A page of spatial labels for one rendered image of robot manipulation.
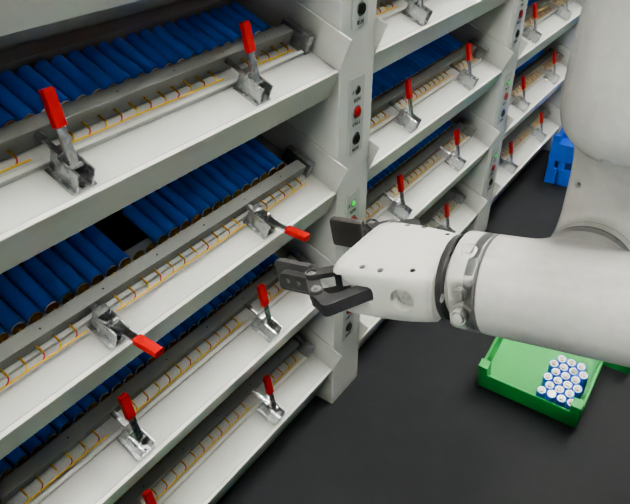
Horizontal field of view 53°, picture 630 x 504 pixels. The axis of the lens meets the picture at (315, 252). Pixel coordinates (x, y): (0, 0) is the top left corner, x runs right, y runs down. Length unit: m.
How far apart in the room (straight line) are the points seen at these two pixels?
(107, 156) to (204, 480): 0.58
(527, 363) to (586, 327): 0.92
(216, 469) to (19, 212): 0.60
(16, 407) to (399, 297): 0.39
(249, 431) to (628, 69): 0.87
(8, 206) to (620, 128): 0.48
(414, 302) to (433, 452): 0.73
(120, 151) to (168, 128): 0.07
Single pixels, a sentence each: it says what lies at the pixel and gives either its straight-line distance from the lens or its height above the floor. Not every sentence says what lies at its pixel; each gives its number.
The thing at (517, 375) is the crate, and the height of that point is 0.02.
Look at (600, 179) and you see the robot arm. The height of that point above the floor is 0.73.
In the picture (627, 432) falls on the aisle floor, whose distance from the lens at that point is 1.38.
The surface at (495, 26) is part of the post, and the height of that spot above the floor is 0.58.
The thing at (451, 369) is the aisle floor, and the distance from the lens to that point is 1.39.
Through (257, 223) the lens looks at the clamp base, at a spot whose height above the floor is 0.50.
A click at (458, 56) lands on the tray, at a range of 1.48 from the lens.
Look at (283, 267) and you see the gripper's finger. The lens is 0.60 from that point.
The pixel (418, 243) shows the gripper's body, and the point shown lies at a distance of 0.56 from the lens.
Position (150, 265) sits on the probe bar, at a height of 0.52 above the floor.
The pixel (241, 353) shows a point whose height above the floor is 0.30.
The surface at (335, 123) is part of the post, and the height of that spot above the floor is 0.59.
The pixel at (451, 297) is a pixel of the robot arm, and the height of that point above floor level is 0.64.
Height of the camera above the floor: 0.96
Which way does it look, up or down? 35 degrees down
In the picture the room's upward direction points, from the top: straight up
